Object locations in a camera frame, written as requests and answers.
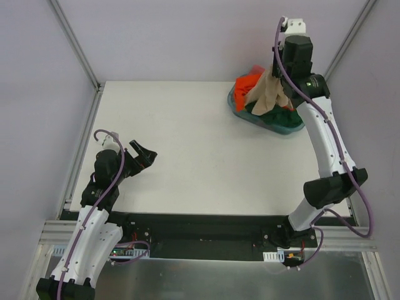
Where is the white cable duct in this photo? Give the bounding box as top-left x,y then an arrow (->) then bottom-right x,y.
262,250 -> 304,263
52,246 -> 150,260

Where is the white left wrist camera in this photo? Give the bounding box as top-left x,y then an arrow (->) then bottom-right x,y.
102,134 -> 120,153

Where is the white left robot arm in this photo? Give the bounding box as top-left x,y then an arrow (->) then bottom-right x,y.
36,139 -> 157,299

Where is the aluminium frame post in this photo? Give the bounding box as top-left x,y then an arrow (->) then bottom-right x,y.
324,0 -> 379,80
46,0 -> 106,91

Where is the right white cable duct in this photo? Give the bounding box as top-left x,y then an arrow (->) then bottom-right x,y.
262,250 -> 304,263

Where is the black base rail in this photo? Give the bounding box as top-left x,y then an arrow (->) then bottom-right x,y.
59,209 -> 324,260

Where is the right aluminium frame post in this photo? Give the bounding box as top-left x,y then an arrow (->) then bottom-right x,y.
324,0 -> 379,80

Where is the left white cable duct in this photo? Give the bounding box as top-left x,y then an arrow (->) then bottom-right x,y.
52,246 -> 150,260

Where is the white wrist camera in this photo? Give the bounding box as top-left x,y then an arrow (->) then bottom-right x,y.
102,134 -> 120,153
281,17 -> 306,36

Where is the orange t shirt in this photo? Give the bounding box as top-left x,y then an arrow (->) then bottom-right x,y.
233,73 -> 262,112

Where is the green t shirt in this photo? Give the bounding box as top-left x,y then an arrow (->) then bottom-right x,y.
257,105 -> 304,128

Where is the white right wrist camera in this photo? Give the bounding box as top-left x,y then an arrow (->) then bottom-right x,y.
281,17 -> 306,36

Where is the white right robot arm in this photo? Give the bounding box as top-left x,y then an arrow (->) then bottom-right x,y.
269,35 -> 368,249

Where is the beige t shirt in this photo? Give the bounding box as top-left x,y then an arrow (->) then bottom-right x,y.
245,65 -> 294,116

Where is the left aluminium frame post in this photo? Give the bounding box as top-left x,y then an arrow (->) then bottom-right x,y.
46,0 -> 106,91

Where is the teal plastic laundry basket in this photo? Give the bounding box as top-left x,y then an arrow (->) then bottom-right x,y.
227,86 -> 306,136

